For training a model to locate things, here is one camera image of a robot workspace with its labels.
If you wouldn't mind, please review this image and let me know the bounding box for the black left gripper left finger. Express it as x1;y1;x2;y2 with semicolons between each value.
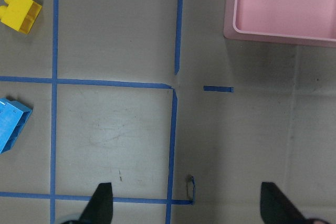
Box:
78;183;113;224

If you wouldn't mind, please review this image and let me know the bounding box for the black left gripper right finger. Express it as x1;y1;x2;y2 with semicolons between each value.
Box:
260;182;307;224

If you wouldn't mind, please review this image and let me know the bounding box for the blue toy block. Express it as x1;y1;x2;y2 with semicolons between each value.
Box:
1;98;32;154

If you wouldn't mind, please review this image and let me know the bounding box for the yellow toy block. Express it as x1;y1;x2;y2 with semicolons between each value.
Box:
1;0;42;35

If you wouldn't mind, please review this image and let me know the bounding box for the pink plastic box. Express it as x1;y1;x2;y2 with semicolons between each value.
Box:
223;0;335;47

